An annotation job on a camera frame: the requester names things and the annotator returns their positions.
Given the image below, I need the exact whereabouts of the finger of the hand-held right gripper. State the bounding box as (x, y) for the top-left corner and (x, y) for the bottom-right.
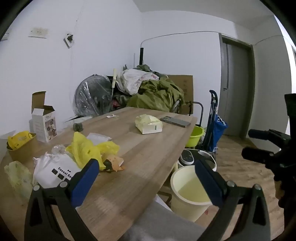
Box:
(248, 129), (279, 141)
(242, 147), (275, 164)

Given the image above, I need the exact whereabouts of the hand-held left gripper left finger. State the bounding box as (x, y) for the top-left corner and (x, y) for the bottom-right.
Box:
(24, 158), (100, 241)

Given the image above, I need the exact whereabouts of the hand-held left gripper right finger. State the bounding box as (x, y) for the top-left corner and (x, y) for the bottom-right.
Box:
(194, 159), (271, 241)

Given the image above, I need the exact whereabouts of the cream plastic waste bin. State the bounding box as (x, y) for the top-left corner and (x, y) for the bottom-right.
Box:
(171, 165), (219, 222)

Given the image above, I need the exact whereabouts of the yellow plastic bag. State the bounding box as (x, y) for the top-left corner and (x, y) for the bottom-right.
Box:
(66, 132), (120, 169)

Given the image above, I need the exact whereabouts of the white drawstring cloth bag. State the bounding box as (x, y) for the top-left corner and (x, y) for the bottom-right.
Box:
(33, 152), (84, 189)

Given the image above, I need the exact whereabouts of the orange snack wrapper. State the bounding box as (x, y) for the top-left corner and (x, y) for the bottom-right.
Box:
(102, 153), (126, 172)

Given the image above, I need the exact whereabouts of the clear plastic wrap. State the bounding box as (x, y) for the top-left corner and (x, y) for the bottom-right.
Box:
(51, 145), (67, 156)

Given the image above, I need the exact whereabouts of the white packet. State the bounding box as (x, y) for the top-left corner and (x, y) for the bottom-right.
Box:
(86, 133), (112, 145)

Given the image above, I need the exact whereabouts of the pale green tissue packet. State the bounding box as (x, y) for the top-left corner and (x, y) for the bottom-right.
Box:
(4, 161), (34, 205)

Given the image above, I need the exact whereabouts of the white foot bath machine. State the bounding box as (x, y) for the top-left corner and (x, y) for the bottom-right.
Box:
(178, 149), (218, 172)

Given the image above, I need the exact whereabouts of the blue shopping trolley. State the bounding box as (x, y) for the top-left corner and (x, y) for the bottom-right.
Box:
(202, 90), (228, 153)

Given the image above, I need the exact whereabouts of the lime green plastic basin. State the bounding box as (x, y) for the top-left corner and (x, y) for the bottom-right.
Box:
(186, 125), (205, 148)

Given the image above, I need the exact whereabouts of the grey door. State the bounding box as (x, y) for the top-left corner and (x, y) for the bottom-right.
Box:
(218, 33), (255, 139)

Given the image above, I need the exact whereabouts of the white cloth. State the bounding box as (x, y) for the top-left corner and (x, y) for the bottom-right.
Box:
(122, 195), (206, 241)

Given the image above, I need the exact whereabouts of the flat white box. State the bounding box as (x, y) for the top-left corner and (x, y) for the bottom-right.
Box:
(63, 115), (93, 123)

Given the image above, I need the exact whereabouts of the grey smartphone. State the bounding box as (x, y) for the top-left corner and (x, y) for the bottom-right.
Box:
(159, 116), (191, 128)

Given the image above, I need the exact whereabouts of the brown paper bowl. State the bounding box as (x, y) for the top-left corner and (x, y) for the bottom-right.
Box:
(6, 133), (38, 161)

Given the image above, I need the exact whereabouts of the open white carton box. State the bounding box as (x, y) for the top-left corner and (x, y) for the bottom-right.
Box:
(31, 91), (57, 143)

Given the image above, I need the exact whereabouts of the yellow bag in bowl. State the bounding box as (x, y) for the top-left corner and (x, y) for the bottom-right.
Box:
(8, 131), (37, 149)

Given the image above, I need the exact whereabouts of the yellow tissue pack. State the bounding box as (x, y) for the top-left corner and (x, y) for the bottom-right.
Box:
(135, 114), (163, 135)

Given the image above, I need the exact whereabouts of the plastic-wrapped standing fan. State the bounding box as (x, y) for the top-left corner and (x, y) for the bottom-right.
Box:
(72, 74), (114, 116)

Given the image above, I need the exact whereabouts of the brown cardboard sheet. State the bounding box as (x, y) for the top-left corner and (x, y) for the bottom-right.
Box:
(167, 75), (193, 115)

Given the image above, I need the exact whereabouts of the olive green cloth pile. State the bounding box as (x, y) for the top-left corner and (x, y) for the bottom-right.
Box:
(126, 65), (185, 112)

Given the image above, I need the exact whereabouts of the white printed plastic bag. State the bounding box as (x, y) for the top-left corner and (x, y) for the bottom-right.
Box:
(116, 69), (160, 95)

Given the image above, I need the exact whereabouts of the metal chair frame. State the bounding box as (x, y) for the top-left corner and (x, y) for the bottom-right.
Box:
(178, 100), (204, 127)

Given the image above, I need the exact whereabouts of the white stick handle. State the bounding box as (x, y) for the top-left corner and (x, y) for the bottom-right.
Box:
(110, 68), (117, 98)

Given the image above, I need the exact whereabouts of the thin wall cable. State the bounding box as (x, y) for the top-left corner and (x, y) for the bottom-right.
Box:
(140, 31), (289, 48)

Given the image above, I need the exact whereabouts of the broken wall socket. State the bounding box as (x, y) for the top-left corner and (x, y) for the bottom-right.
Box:
(63, 33), (75, 49)

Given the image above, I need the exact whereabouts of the dirty white wall plate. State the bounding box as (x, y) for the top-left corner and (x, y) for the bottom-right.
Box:
(28, 28), (48, 38)

